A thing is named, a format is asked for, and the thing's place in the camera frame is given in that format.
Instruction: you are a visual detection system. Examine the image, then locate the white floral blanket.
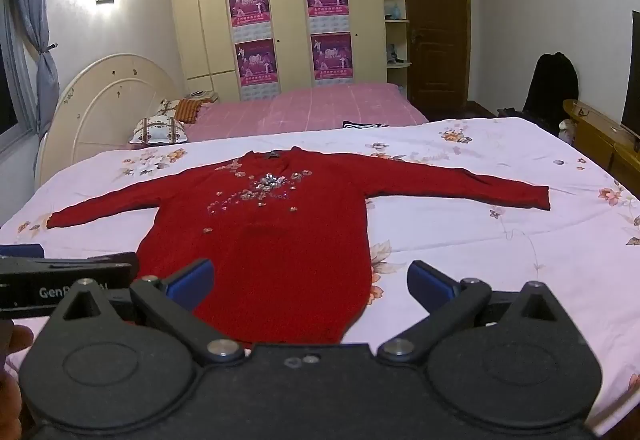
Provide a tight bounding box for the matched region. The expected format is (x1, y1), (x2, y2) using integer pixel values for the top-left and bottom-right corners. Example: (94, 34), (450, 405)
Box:
(0, 117), (640, 440)

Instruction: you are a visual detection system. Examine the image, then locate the brown wooden door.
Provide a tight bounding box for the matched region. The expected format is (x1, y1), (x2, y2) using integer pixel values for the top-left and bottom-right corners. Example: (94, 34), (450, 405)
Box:
(401, 0), (472, 111)

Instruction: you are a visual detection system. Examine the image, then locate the patterned white pillow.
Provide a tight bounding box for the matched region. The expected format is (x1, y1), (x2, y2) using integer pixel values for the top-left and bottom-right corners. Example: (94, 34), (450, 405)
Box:
(129, 116), (190, 145)
(155, 99), (185, 119)

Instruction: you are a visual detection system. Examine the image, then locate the pink bed sheet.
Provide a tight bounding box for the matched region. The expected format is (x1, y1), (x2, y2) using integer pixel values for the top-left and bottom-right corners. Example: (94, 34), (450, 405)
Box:
(187, 81), (430, 142)

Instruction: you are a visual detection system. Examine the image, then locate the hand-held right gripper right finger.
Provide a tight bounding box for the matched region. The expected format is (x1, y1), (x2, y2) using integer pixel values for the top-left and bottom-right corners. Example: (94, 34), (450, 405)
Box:
(376, 260), (576, 367)

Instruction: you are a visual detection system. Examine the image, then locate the cream curved headboard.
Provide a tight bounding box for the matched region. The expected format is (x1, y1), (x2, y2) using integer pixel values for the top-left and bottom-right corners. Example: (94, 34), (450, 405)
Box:
(34, 53), (183, 193)

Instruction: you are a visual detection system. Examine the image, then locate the black bag on chair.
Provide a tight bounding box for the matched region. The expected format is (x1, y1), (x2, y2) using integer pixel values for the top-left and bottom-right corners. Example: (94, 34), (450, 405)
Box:
(522, 52), (580, 127)

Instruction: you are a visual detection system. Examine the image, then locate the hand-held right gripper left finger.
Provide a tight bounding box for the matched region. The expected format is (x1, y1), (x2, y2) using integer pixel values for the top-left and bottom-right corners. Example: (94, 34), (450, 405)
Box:
(47, 259), (247, 367)

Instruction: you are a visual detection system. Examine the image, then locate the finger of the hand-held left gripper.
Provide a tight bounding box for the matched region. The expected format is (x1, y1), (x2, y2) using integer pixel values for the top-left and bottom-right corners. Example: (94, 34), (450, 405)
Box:
(0, 243), (45, 259)

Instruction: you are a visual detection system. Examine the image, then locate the cream corner shelf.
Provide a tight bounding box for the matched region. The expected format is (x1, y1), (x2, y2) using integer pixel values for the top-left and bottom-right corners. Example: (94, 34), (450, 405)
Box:
(378, 0), (414, 88)

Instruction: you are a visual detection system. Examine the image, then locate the window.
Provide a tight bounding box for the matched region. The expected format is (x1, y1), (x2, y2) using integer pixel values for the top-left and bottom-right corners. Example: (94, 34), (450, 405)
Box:
(0, 0), (37, 156)

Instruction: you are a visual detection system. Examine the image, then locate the orange brown cloth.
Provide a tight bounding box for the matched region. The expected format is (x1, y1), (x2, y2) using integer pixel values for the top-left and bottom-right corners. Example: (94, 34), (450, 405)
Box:
(176, 98), (214, 124)

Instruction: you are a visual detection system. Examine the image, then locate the dark flat screen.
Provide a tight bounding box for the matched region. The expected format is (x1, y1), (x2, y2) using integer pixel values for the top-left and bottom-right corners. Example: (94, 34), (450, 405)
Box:
(620, 10), (640, 137)

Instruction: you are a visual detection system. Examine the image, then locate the red sequined sweater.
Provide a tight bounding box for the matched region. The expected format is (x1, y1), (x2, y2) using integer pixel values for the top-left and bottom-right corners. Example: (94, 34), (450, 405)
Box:
(46, 146), (552, 346)

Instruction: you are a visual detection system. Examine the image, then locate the grey curtain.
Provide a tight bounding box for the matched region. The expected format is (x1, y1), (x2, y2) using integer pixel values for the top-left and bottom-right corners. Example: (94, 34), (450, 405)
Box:
(4, 0), (62, 141)

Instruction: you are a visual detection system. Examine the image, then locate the person's left hand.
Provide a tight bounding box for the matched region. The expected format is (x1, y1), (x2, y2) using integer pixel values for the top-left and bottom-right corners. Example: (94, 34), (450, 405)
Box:
(0, 324), (34, 440)

